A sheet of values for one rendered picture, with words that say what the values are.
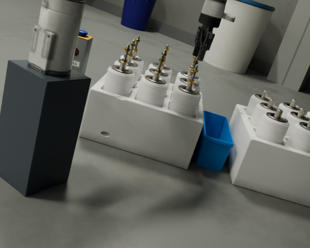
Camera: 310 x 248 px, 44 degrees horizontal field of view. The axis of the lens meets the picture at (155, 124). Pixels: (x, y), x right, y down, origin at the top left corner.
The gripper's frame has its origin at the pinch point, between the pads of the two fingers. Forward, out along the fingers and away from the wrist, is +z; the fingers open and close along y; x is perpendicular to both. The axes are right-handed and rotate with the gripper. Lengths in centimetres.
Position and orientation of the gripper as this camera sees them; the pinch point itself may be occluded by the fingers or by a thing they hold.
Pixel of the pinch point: (198, 54)
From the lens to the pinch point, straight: 140.1
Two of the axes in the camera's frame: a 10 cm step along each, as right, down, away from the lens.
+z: -2.8, 8.9, 3.5
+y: 1.4, 4.0, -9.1
